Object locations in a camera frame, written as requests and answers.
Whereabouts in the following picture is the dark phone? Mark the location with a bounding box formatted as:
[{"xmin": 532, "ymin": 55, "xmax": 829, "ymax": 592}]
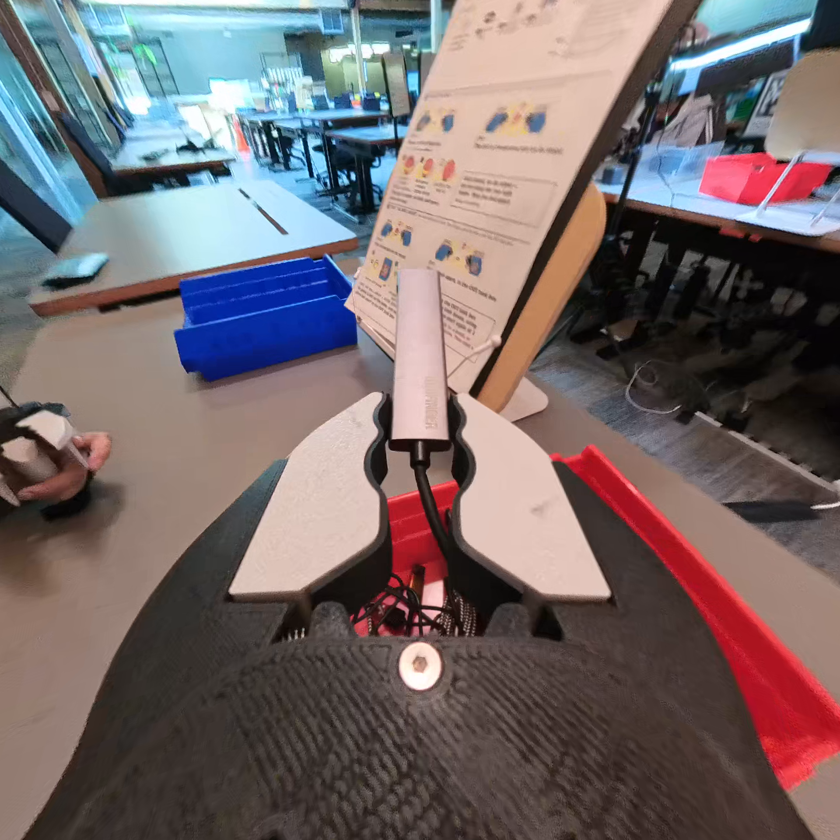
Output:
[{"xmin": 41, "ymin": 252, "xmax": 110, "ymax": 290}]

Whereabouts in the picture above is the grey table with wooden edge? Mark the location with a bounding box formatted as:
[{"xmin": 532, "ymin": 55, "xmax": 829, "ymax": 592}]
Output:
[{"xmin": 29, "ymin": 178, "xmax": 359, "ymax": 317}]

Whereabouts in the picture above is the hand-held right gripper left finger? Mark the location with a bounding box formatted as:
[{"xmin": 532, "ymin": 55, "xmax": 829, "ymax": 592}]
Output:
[{"xmin": 228, "ymin": 392, "xmax": 393, "ymax": 605}]

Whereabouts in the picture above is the person's left hand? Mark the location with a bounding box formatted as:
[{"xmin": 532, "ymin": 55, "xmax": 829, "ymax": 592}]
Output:
[{"xmin": 18, "ymin": 432, "xmax": 114, "ymax": 503}]

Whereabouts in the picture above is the red plastic bin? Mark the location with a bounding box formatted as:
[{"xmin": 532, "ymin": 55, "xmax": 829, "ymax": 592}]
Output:
[
  {"xmin": 697, "ymin": 152, "xmax": 834, "ymax": 206},
  {"xmin": 354, "ymin": 445, "xmax": 840, "ymax": 791}
]

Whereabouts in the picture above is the grey usb hub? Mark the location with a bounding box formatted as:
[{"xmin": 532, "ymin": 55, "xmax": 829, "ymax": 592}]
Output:
[{"xmin": 388, "ymin": 268, "xmax": 455, "ymax": 454}]

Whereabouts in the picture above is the bundle of black cables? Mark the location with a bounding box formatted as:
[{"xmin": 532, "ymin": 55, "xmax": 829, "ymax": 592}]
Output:
[{"xmin": 354, "ymin": 564, "xmax": 481, "ymax": 639}]

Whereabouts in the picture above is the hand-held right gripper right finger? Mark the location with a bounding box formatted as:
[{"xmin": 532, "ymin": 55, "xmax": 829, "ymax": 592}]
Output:
[{"xmin": 449, "ymin": 394, "xmax": 613, "ymax": 605}]

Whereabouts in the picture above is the printed instruction sheet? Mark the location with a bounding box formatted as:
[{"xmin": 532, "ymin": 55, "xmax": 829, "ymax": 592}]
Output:
[{"xmin": 344, "ymin": 0, "xmax": 677, "ymax": 396}]

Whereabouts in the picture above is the black hub cable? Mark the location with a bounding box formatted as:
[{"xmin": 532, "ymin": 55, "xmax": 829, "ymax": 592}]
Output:
[{"xmin": 410, "ymin": 443, "xmax": 462, "ymax": 567}]

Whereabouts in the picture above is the black backing board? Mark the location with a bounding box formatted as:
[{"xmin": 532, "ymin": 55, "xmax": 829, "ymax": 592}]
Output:
[{"xmin": 469, "ymin": 0, "xmax": 704, "ymax": 396}]

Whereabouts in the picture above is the wooden document stand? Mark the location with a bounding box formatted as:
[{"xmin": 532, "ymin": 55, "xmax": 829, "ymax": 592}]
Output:
[
  {"xmin": 735, "ymin": 49, "xmax": 840, "ymax": 236},
  {"xmin": 453, "ymin": 182, "xmax": 608, "ymax": 422}
]

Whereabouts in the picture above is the blue plastic bin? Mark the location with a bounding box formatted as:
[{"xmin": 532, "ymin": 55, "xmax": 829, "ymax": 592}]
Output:
[{"xmin": 174, "ymin": 255, "xmax": 359, "ymax": 383}]

